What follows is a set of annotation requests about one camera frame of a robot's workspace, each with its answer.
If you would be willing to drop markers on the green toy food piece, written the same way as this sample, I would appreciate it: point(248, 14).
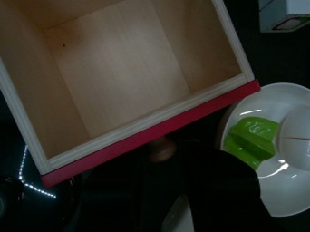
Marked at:
point(252, 142)

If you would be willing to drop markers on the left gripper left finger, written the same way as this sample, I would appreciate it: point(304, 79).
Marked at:
point(109, 205)

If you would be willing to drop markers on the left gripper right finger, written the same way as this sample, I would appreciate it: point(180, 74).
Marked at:
point(226, 196)

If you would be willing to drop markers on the white rectangular block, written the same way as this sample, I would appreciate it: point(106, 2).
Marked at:
point(279, 15)

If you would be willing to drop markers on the white round bowl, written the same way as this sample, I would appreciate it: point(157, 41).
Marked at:
point(283, 193)

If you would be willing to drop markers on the wooden drawer with red front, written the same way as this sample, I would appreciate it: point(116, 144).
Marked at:
point(121, 75)

